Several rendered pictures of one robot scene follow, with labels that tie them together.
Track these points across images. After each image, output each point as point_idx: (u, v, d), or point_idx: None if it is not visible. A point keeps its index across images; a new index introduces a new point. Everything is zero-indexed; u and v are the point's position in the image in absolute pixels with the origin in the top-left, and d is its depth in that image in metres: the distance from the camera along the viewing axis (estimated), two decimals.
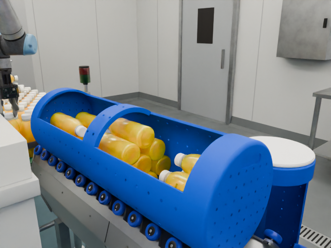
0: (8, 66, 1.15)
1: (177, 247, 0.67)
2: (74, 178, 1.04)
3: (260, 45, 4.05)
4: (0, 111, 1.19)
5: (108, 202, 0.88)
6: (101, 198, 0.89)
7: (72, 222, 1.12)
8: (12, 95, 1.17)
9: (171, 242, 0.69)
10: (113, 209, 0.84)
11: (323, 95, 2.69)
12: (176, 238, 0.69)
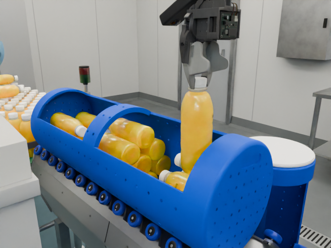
0: None
1: (177, 247, 0.67)
2: (74, 178, 1.04)
3: (260, 45, 4.05)
4: (198, 69, 0.55)
5: (108, 202, 0.88)
6: (101, 198, 0.89)
7: (72, 222, 1.12)
8: (232, 32, 0.53)
9: (171, 242, 0.69)
10: (113, 209, 0.84)
11: (323, 95, 2.69)
12: (176, 238, 0.69)
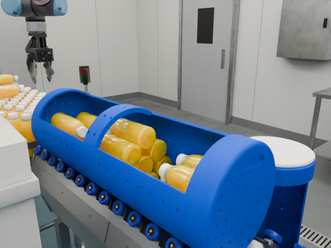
0: (44, 29, 1.18)
1: None
2: (74, 178, 1.04)
3: (260, 45, 4.05)
4: (34, 74, 1.21)
5: (107, 203, 0.88)
6: (101, 197, 0.89)
7: (72, 222, 1.12)
8: (47, 59, 1.20)
9: (172, 242, 0.69)
10: (113, 207, 0.84)
11: (323, 95, 2.69)
12: (178, 239, 0.68)
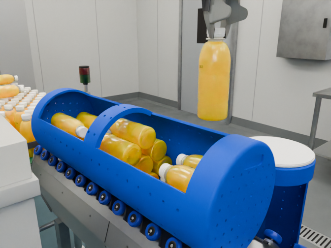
0: None
1: None
2: (74, 178, 1.04)
3: (260, 45, 4.05)
4: (219, 16, 0.56)
5: (107, 203, 0.88)
6: (101, 197, 0.89)
7: (72, 222, 1.12)
8: None
9: (172, 242, 0.69)
10: (113, 207, 0.84)
11: (323, 95, 2.69)
12: (178, 239, 0.68)
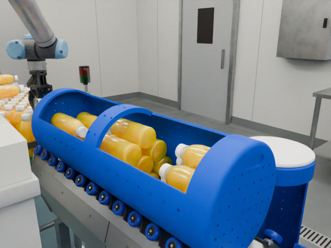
0: (44, 68, 1.25)
1: None
2: (74, 178, 1.04)
3: (260, 45, 4.05)
4: None
5: (106, 203, 0.88)
6: (101, 197, 0.89)
7: (72, 222, 1.12)
8: None
9: (172, 242, 0.69)
10: (113, 207, 0.85)
11: (323, 95, 2.69)
12: (178, 240, 0.68)
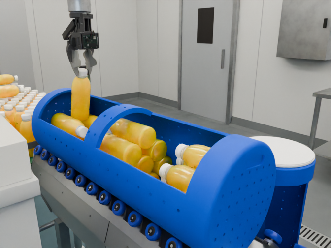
0: (88, 9, 0.96)
1: None
2: (74, 178, 1.04)
3: (260, 45, 4.05)
4: (77, 65, 1.00)
5: (106, 203, 0.88)
6: (101, 197, 0.89)
7: (72, 222, 1.12)
8: (92, 45, 0.98)
9: (172, 242, 0.69)
10: (113, 207, 0.85)
11: (323, 95, 2.69)
12: (178, 240, 0.68)
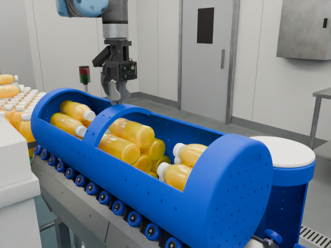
0: (127, 35, 0.83)
1: (177, 247, 0.67)
2: (74, 178, 1.04)
3: (260, 45, 4.05)
4: (115, 98, 0.88)
5: (108, 202, 0.88)
6: (101, 198, 0.89)
7: (72, 222, 1.12)
8: (130, 76, 0.85)
9: (171, 242, 0.69)
10: (113, 209, 0.84)
11: (323, 95, 2.69)
12: (176, 238, 0.69)
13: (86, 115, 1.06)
